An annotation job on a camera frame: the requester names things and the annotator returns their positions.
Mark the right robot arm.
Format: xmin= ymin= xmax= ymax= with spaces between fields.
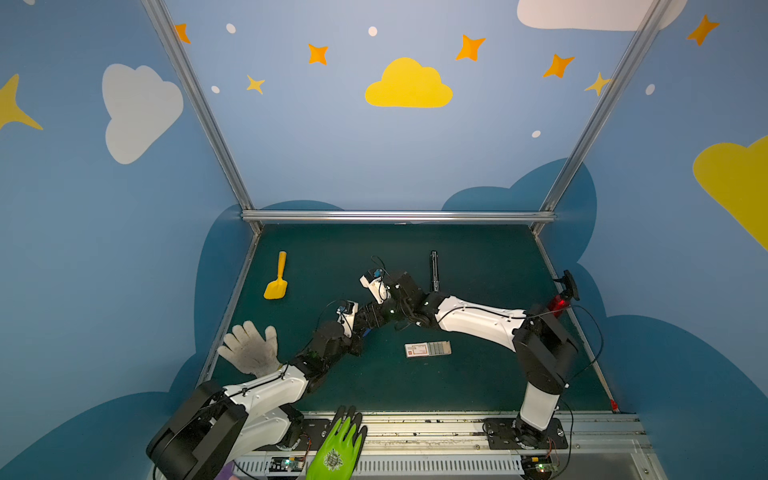
xmin=350 ymin=269 xmax=579 ymax=449

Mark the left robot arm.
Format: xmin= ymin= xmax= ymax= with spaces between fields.
xmin=146 ymin=320 xmax=367 ymax=479

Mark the yellow toy shovel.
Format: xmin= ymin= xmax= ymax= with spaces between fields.
xmin=263 ymin=251 xmax=288 ymax=300

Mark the white cotton glove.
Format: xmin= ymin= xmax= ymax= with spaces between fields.
xmin=217 ymin=321 xmax=281 ymax=378

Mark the green black work glove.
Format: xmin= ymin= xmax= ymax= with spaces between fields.
xmin=306 ymin=406 xmax=368 ymax=480

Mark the red black clamp tool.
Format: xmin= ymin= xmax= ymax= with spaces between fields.
xmin=547 ymin=270 xmax=580 ymax=317

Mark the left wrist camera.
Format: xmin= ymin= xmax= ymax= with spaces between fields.
xmin=337 ymin=300 xmax=359 ymax=338

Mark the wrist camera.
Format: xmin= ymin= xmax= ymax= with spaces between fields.
xmin=360 ymin=269 xmax=390 ymax=305
xmin=337 ymin=300 xmax=359 ymax=338

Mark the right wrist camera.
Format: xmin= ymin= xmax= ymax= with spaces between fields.
xmin=360 ymin=269 xmax=390 ymax=305

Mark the aluminium frame back bar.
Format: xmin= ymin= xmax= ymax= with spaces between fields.
xmin=241 ymin=210 xmax=556 ymax=224

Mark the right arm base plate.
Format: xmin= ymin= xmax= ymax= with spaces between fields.
xmin=482 ymin=417 xmax=568 ymax=450

